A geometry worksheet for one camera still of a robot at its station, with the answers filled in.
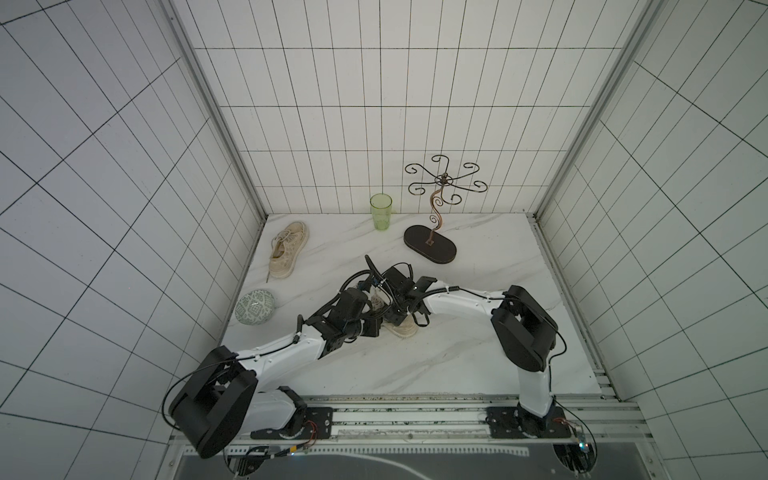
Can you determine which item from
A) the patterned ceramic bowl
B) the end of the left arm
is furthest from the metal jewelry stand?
the patterned ceramic bowl

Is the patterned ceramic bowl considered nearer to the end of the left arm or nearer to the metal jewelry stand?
the end of the left arm

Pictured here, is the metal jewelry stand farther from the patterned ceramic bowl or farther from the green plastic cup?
the patterned ceramic bowl

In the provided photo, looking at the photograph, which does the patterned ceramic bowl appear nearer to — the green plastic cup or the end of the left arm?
the end of the left arm

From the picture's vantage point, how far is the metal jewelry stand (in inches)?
33.4

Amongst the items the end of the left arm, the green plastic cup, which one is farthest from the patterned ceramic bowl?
the green plastic cup

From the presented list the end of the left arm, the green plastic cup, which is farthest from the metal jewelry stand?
the end of the left arm

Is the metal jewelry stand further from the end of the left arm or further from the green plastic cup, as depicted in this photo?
the end of the left arm

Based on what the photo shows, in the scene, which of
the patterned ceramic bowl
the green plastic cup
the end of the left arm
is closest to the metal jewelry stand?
the green plastic cup
